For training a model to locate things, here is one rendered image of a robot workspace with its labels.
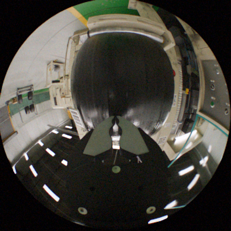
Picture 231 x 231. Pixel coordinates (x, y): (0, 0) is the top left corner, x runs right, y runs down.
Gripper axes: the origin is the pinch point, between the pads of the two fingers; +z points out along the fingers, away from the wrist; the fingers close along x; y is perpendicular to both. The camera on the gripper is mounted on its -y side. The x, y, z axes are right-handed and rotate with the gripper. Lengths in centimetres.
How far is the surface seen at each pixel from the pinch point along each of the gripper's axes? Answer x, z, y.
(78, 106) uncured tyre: -7.5, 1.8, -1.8
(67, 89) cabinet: -279, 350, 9
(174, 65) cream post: 35.0, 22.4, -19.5
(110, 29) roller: -0.8, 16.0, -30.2
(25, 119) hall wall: -1062, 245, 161
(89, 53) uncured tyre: -4.5, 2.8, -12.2
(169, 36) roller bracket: 24.3, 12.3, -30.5
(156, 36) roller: 19.4, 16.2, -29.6
